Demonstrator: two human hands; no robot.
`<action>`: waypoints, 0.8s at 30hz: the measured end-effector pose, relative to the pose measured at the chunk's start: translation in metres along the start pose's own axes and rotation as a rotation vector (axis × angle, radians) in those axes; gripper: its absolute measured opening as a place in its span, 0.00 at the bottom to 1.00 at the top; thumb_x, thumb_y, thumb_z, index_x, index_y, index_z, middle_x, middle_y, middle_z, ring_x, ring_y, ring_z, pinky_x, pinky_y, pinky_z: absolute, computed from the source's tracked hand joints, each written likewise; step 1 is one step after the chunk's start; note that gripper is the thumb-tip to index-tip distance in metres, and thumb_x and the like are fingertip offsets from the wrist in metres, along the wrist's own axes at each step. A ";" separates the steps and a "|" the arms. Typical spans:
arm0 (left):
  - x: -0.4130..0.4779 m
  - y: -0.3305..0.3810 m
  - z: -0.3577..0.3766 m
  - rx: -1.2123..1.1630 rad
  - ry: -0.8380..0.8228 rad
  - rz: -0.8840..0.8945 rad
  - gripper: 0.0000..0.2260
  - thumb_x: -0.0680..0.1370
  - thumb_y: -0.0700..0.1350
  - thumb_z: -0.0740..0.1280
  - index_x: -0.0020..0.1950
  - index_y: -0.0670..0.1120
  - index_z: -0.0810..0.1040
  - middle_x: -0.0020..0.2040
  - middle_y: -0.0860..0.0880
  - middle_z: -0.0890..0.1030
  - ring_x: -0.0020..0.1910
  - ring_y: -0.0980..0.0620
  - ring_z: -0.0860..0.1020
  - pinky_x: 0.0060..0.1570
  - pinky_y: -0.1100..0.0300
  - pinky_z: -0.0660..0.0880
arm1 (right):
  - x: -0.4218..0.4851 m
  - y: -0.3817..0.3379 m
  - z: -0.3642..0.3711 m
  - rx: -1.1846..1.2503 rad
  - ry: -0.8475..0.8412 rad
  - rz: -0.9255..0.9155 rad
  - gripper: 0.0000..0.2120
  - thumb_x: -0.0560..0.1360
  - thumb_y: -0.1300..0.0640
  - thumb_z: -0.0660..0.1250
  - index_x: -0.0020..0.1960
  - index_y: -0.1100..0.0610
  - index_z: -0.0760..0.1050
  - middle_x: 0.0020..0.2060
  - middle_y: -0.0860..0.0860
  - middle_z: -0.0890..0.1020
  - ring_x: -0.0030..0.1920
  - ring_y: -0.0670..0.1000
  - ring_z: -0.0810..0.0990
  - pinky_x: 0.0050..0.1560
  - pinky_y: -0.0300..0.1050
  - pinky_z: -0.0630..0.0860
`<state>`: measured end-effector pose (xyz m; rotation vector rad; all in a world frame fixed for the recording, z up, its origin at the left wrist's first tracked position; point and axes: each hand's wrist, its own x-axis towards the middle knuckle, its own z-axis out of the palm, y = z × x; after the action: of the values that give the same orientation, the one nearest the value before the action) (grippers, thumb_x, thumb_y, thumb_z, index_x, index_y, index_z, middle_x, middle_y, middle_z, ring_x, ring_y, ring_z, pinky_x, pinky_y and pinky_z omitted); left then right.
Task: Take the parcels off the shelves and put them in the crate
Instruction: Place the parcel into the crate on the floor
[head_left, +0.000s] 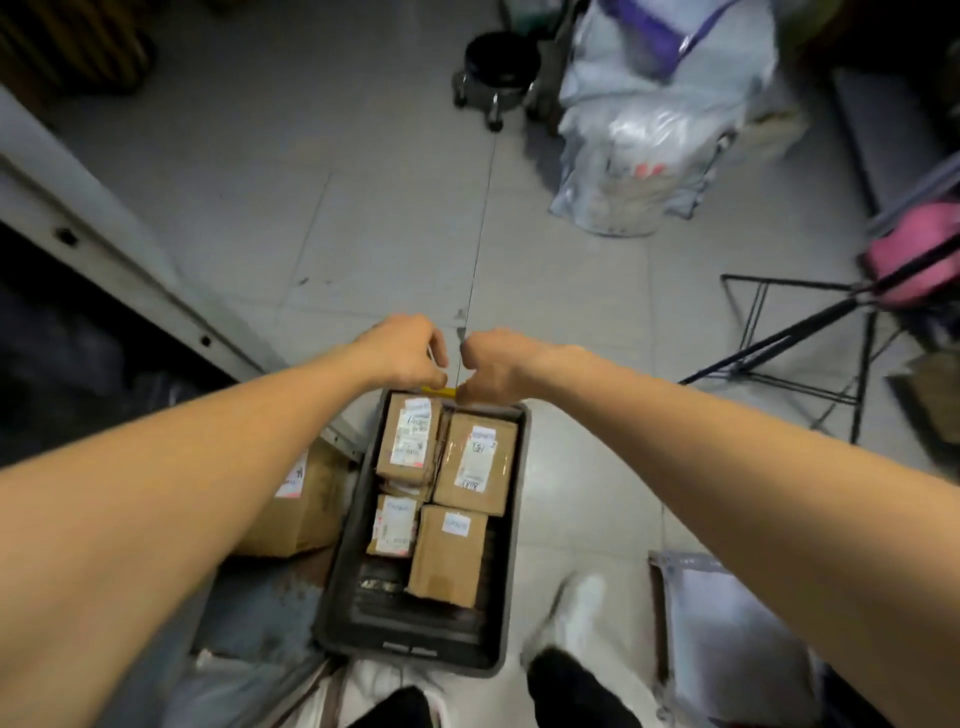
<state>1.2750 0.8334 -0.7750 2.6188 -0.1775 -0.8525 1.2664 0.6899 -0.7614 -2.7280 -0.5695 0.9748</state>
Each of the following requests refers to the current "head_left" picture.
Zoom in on white shoe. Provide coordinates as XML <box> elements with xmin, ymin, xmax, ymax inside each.
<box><xmin>523</xmin><ymin>573</ymin><xmax>609</xmax><ymax>669</ymax></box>
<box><xmin>346</xmin><ymin>659</ymin><xmax>451</xmax><ymax>728</ymax></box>

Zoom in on person's right forearm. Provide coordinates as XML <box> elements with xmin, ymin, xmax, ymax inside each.
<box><xmin>543</xmin><ymin>348</ymin><xmax>960</xmax><ymax>728</ymax></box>

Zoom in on person's right leg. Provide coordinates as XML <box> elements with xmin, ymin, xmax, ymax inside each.
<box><xmin>527</xmin><ymin>648</ymin><xmax>646</xmax><ymax>728</ymax></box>

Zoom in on brown box red stamp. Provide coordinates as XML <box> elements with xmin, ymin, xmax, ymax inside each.
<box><xmin>433</xmin><ymin>410</ymin><xmax>520</xmax><ymax>517</ymax></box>

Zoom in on person's leg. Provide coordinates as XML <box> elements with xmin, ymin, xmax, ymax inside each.
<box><xmin>527</xmin><ymin>648</ymin><xmax>646</xmax><ymax>728</ymax></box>
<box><xmin>367</xmin><ymin>686</ymin><xmax>436</xmax><ymax>728</ymax></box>

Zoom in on white right shoe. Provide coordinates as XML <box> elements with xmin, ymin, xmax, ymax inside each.
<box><xmin>523</xmin><ymin>573</ymin><xmax>609</xmax><ymax>669</ymax></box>

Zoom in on black plastic bag parcel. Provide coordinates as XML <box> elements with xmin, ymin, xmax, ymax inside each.
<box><xmin>0</xmin><ymin>247</ymin><xmax>226</xmax><ymax>466</ymax></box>

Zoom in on heap of white plastic bags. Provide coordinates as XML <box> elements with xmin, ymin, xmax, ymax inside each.
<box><xmin>549</xmin><ymin>0</ymin><xmax>808</xmax><ymax>238</ymax></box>

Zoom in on pink bag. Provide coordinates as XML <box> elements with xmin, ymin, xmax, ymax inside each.
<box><xmin>860</xmin><ymin>200</ymin><xmax>960</xmax><ymax>309</ymax></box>

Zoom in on labelled cardboard box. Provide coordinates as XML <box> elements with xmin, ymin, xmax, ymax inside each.
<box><xmin>232</xmin><ymin>438</ymin><xmax>350</xmax><ymax>558</ymax></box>

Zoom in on plain tall brown box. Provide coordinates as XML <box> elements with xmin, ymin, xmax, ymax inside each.
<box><xmin>404</xmin><ymin>503</ymin><xmax>490</xmax><ymax>609</ymax></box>

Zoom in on small box white red label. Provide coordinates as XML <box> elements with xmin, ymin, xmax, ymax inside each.
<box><xmin>365</xmin><ymin>493</ymin><xmax>421</xmax><ymax>559</ymax></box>

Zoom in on black light stand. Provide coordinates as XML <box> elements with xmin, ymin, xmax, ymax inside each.
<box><xmin>678</xmin><ymin>232</ymin><xmax>960</xmax><ymax>444</ymax></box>

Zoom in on small dark taped box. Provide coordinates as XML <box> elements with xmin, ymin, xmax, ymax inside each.
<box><xmin>374</xmin><ymin>395</ymin><xmax>445</xmax><ymax>485</ymax></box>

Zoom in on person's left hand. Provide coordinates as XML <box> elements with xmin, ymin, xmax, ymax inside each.
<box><xmin>350</xmin><ymin>314</ymin><xmax>451</xmax><ymax>391</ymax></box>

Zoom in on person's left leg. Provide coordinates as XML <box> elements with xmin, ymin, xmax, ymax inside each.
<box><xmin>367</xmin><ymin>686</ymin><xmax>436</xmax><ymax>728</ymax></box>

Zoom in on grey metal shelf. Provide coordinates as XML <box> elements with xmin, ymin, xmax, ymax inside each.
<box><xmin>0</xmin><ymin>82</ymin><xmax>369</xmax><ymax>728</ymax></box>

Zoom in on low grey metal rack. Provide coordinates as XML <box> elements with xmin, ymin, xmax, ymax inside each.
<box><xmin>648</xmin><ymin>551</ymin><xmax>826</xmax><ymax>728</ymax></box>

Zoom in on person's right hand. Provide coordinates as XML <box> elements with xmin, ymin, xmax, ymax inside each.
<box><xmin>455</xmin><ymin>328</ymin><xmax>573</xmax><ymax>408</ymax></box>

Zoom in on white left shoe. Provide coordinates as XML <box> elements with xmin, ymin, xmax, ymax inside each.
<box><xmin>346</xmin><ymin>659</ymin><xmax>451</xmax><ymax>728</ymax></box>

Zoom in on person's left forearm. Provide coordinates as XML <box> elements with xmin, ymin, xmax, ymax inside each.
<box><xmin>0</xmin><ymin>341</ymin><xmax>384</xmax><ymax>728</ymax></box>

